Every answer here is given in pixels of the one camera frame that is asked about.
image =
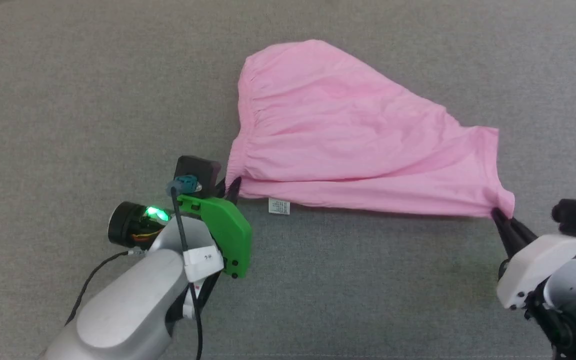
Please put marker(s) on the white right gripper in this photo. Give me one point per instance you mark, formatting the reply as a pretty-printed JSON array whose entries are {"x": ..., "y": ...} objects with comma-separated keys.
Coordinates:
[{"x": 538, "y": 265}]

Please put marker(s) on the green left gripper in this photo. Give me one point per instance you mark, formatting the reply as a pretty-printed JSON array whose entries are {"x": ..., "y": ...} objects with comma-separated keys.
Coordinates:
[{"x": 228, "y": 230}]

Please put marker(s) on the pink garment with elastic waistband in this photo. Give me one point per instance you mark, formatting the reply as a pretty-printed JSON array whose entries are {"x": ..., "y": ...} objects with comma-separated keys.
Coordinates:
[{"x": 343, "y": 125}]

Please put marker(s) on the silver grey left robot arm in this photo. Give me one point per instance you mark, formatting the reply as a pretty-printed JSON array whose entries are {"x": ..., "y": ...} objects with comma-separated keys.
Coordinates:
[{"x": 133, "y": 300}]

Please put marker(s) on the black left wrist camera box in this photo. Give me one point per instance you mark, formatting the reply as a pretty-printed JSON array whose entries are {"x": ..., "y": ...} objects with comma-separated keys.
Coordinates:
[{"x": 198, "y": 172}]

